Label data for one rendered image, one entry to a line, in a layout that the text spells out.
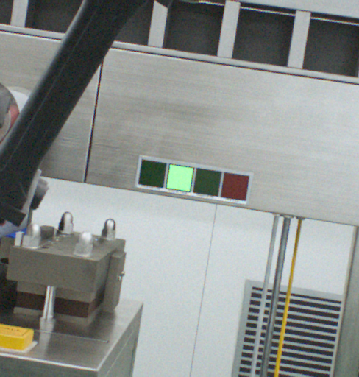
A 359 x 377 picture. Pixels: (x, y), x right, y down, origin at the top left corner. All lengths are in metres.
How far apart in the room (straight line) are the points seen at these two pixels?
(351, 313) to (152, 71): 0.72
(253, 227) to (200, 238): 0.25
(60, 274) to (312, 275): 2.79
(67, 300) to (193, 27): 0.71
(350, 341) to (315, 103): 0.57
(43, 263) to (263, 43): 0.74
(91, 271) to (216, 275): 2.72
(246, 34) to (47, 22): 0.45
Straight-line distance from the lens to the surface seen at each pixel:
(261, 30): 2.15
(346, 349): 2.27
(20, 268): 1.75
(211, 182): 2.05
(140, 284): 4.45
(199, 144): 2.06
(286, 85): 2.06
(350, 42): 2.16
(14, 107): 1.78
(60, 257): 1.73
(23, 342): 1.53
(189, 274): 4.43
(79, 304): 1.80
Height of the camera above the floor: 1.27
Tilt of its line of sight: 3 degrees down
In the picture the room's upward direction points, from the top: 9 degrees clockwise
